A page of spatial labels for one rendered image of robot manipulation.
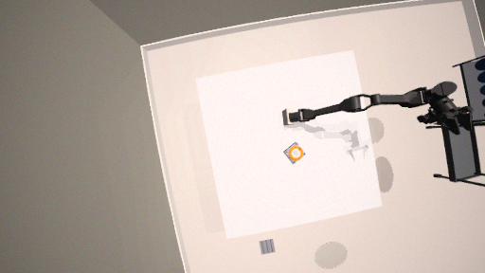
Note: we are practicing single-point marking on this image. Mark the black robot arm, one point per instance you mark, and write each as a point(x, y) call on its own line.
point(409, 99)

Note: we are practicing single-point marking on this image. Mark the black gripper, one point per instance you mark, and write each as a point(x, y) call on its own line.
point(450, 116)

